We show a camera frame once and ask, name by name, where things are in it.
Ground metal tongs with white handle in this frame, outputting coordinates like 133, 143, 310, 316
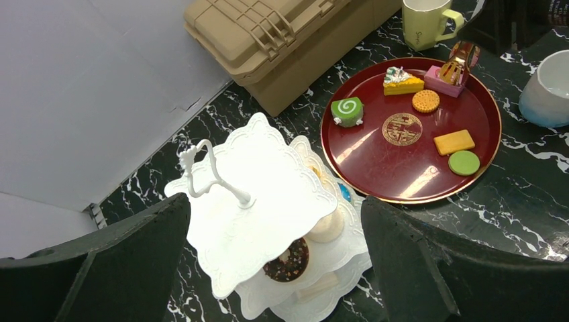
438, 41, 480, 86

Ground green swirl roll cake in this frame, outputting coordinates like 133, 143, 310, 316
331, 97, 364, 127

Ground pale green ceramic mug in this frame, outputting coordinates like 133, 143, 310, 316
402, 0, 465, 51

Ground yellow cake slice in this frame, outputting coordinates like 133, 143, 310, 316
383, 66, 425, 96

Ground orange round cookie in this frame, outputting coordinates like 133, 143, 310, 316
412, 89, 440, 113

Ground blue sprinkled donut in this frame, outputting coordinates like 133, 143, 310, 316
338, 183, 352, 203

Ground tan plastic toolbox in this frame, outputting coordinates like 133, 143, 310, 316
183, 0, 401, 116

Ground orange square cake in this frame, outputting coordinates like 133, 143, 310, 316
433, 129, 476, 156

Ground green round macaron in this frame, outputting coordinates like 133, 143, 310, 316
448, 150, 480, 176

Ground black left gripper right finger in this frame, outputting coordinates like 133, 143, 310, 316
361, 197, 568, 321

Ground white mug blue base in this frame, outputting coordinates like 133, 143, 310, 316
519, 50, 568, 128

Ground pink cake with cherry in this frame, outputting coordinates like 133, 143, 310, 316
423, 65, 466, 98

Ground white round cream puff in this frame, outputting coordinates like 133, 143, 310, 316
305, 210, 344, 243

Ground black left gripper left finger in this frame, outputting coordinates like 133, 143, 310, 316
1, 193, 191, 321

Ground red round tray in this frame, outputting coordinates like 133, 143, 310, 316
321, 57, 502, 204

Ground chocolate glazed donut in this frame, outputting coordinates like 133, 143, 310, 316
263, 237, 309, 282

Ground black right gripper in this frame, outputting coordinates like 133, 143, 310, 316
458, 0, 568, 56

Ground white three-tier dessert stand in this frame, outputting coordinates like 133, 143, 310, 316
164, 113, 372, 321

